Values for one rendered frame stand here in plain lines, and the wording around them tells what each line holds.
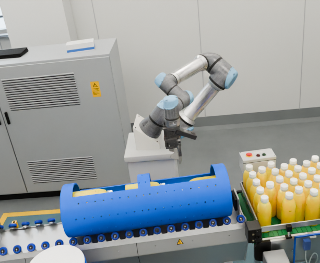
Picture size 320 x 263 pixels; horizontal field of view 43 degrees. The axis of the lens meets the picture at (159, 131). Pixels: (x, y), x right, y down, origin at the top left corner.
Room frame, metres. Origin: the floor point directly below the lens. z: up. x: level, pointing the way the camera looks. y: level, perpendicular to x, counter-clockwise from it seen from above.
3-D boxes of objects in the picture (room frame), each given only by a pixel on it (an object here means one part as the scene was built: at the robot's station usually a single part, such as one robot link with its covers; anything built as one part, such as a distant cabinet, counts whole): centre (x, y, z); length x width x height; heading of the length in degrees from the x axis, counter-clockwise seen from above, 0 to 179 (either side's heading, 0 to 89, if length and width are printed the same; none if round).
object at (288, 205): (1.65, -0.62, 1.00); 0.07 x 0.07 x 0.19
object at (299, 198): (1.69, -0.68, 1.00); 0.07 x 0.07 x 0.19
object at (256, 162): (2.08, -0.57, 1.05); 0.20 x 0.10 x 0.10; 91
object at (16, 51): (3.73, 1.29, 1.46); 0.32 x 0.23 x 0.04; 85
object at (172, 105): (1.84, -0.07, 1.59); 0.09 x 0.08 x 0.11; 138
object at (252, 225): (1.58, -0.41, 0.95); 0.10 x 0.07 x 0.10; 1
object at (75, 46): (3.60, 0.60, 1.48); 0.24 x 0.12 x 0.08; 93
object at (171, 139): (1.84, -0.06, 1.43); 0.09 x 0.08 x 0.12; 91
